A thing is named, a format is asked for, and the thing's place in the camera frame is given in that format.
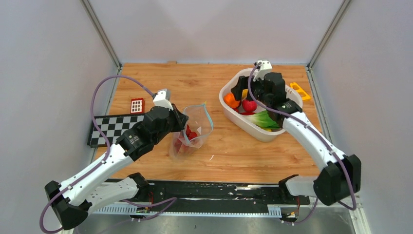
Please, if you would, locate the green toy bok choy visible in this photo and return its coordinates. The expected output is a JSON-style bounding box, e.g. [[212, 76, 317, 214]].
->
[[245, 110, 280, 129]]

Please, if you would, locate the white plastic basket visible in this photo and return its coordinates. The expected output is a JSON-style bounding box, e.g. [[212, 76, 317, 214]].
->
[[219, 68, 285, 142]]

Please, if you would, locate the orange toy pumpkin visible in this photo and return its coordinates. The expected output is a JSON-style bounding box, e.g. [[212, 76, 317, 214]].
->
[[223, 92, 241, 109]]

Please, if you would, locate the yellow toy frame block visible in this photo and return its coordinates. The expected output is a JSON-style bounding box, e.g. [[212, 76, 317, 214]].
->
[[290, 82, 311, 101]]

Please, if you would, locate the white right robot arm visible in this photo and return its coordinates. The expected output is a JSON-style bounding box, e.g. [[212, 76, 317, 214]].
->
[[219, 69, 361, 210]]

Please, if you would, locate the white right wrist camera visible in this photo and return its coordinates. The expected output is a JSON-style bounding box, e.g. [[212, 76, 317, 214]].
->
[[253, 60, 272, 81]]

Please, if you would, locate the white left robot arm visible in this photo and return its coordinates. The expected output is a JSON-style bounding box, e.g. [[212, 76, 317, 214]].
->
[[45, 105, 189, 230]]

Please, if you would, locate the yellow toy mango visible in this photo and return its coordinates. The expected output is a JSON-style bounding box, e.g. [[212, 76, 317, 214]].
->
[[241, 89, 248, 100]]

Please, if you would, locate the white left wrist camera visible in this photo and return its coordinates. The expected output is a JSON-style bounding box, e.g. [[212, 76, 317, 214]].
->
[[152, 89, 173, 110]]

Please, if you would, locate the red toy apple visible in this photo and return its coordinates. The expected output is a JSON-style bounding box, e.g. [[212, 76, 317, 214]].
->
[[242, 99, 258, 112]]

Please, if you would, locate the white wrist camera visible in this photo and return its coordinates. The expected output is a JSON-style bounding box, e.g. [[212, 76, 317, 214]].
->
[[253, 60, 272, 81], [152, 89, 173, 110]]

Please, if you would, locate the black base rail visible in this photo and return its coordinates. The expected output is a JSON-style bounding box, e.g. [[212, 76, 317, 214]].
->
[[114, 179, 311, 217]]

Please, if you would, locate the red toy window block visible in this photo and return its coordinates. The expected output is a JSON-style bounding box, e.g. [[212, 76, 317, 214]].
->
[[130, 98, 145, 114]]

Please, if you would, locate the black white checkerboard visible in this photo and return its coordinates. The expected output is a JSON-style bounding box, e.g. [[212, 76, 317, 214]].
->
[[86, 114, 144, 148]]

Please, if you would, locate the red toy grape bunch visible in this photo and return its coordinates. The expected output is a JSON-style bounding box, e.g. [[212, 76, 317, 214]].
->
[[173, 125, 198, 154]]

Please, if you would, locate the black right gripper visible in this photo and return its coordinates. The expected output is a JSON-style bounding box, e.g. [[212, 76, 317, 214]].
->
[[230, 76, 271, 106]]

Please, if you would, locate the clear zip top bag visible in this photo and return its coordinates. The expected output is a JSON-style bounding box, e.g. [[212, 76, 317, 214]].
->
[[169, 103, 214, 159]]

